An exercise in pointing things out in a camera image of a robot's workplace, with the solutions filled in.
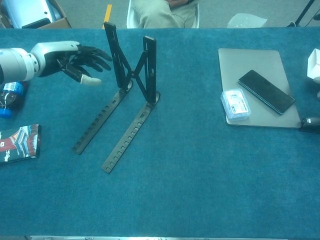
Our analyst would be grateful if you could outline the black tripod leg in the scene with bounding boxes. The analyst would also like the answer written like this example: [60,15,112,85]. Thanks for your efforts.
[294,0,317,27]

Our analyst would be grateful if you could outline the small black device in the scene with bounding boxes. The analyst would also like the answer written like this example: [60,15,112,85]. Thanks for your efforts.
[299,116,320,134]

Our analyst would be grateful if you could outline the black smartphone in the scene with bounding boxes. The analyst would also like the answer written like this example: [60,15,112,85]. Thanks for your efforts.
[237,69,297,116]

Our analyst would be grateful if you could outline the blue felt table cover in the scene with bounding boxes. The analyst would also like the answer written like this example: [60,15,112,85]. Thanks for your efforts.
[0,27,320,238]

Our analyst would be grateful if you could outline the clear plastic card box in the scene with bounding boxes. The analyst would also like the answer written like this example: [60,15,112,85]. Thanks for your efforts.
[220,88,252,123]

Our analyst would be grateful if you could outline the cola bottle blue label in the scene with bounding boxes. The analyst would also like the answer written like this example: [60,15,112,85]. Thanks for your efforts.
[0,80,29,119]

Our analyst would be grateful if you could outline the brown cardboard box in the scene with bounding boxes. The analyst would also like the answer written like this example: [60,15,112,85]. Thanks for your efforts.
[0,0,73,30]

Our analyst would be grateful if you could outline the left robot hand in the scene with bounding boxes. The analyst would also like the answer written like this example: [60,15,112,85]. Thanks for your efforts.
[30,40,113,86]

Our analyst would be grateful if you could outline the white plastic device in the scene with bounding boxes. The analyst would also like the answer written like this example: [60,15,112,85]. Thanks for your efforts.
[0,0,62,29]

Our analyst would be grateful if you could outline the white paper box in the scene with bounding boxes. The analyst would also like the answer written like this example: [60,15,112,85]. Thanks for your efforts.
[306,48,320,83]

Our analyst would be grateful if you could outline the yellow floor tape strip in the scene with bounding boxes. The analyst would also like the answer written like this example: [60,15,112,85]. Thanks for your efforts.
[101,4,113,29]

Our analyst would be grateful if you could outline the red black snack packet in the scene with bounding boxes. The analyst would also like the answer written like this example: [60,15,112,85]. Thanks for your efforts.
[0,123,42,165]

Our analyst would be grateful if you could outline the clear plastic bag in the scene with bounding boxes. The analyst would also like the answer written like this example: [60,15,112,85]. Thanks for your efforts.
[226,13,268,29]

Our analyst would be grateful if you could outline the seated person beige trousers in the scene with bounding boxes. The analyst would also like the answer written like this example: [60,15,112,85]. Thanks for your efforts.
[131,0,198,29]

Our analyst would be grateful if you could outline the silver closed laptop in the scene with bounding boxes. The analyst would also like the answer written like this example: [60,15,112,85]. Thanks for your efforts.
[218,47,302,129]

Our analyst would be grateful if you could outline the black folding laptop stand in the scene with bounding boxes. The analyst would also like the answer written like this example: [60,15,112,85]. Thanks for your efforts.
[71,21,161,174]

